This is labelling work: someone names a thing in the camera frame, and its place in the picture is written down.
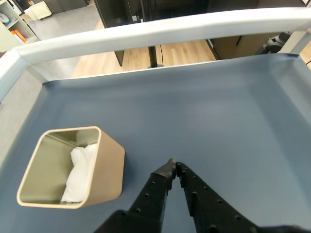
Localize orange items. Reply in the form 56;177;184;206
11;29;26;43

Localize black pole stand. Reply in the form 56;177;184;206
148;45;166;69

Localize black display panel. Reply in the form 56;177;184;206
93;0;153;67

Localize grey machine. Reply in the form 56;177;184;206
260;31;294;55

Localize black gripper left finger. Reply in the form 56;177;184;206
93;158;177;233

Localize grey shelf unit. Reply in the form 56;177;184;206
0;0;40;53

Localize beige square box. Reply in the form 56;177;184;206
16;126;126;209

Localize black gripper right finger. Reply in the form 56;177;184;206
175;162;262;233

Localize white crumpled cloth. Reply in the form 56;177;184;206
61;143;99;203

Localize brown cabinet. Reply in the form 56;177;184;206
210;35;284;61

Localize white drawer box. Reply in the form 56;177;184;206
23;0;52;21

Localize silver table frame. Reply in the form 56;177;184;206
0;6;311;105

